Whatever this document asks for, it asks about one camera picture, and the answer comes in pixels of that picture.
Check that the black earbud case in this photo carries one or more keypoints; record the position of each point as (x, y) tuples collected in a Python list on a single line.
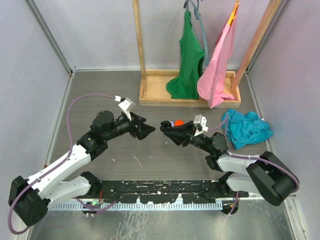
[(165, 126)]

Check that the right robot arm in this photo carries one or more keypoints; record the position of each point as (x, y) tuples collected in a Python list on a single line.
[(263, 174)]

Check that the green shirt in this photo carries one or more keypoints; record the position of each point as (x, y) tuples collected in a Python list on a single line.
[(184, 86)]

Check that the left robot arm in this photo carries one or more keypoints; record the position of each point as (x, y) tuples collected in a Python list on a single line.
[(32, 197)]

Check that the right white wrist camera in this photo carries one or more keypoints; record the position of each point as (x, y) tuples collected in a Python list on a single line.
[(200, 123)]

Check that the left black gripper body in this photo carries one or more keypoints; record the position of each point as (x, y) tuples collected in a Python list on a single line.
[(133, 129)]

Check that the teal cloth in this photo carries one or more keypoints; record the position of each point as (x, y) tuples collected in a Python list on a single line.
[(245, 129)]

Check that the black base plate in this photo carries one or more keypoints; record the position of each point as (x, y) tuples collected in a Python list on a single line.
[(164, 191)]

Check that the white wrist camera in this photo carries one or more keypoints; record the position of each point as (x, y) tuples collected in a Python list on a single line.
[(200, 123), (126, 105)]

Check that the orange hanger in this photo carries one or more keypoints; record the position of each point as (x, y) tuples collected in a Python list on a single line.
[(233, 14)]

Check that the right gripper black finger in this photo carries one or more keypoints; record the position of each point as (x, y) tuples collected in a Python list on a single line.
[(179, 138), (185, 128)]

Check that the white slotted cable duct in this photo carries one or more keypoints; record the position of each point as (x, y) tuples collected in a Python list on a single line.
[(138, 206)]

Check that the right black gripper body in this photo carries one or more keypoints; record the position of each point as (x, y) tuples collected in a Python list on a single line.
[(197, 141)]

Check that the pink shirt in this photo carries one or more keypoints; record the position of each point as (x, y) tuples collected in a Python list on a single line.
[(210, 85)]

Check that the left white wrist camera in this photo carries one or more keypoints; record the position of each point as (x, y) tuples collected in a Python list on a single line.
[(126, 105)]

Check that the wooden clothes rack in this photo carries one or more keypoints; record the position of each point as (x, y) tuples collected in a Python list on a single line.
[(153, 81)]

